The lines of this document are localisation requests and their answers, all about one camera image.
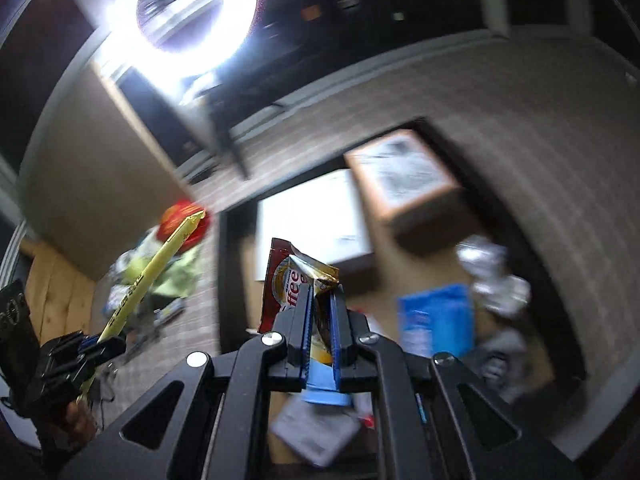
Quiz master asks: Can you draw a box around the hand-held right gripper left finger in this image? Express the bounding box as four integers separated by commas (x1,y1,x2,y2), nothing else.
97,282,321,480

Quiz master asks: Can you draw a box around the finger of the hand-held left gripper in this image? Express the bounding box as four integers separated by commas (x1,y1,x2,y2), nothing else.
60,331,108,361
70,336,127,388

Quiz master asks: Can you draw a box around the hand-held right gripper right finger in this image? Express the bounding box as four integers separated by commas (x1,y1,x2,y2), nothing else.
327,285,586,480

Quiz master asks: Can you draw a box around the coffee sachet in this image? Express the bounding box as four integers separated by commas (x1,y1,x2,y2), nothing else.
257,237,341,366

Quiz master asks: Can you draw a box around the grey square box white label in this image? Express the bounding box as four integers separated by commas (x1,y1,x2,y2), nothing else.
272,392,363,466

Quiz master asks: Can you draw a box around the black container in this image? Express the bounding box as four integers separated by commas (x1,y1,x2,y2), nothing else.
217,117,588,480

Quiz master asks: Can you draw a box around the yellow highlighter pen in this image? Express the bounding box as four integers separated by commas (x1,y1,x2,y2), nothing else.
75,210,207,406

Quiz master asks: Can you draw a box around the white plastic wrap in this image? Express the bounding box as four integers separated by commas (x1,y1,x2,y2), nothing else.
457,240,531,316

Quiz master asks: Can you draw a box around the person's left hand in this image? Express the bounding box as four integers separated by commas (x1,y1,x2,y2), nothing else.
62,395,98,448

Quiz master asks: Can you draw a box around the wooden plank panel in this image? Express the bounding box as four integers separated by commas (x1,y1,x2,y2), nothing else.
20,240,98,346

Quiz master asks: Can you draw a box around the blue packet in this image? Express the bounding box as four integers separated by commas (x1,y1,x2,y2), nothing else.
397,284,476,361

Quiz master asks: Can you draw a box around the green plastic bag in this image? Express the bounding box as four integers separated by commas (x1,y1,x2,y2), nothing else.
150,250,203,301

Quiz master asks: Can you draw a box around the white flat box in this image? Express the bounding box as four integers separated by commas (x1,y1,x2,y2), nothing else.
255,169,373,273

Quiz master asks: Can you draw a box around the red snack packet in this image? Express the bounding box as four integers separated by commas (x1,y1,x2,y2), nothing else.
156,199,211,253

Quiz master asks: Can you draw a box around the large cardboard box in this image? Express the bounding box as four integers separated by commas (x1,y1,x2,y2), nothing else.
20,60,201,281

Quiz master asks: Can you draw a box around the grey crumpled item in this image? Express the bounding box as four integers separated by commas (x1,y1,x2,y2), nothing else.
475,330,531,401

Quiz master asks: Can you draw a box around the brown cardboard box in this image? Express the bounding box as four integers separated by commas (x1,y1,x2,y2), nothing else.
345,129,468,256

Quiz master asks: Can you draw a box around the black light stand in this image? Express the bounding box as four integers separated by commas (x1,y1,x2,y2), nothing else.
200,75,251,181

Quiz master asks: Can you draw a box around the ring light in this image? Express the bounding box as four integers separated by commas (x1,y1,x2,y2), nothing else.
107,0,261,81

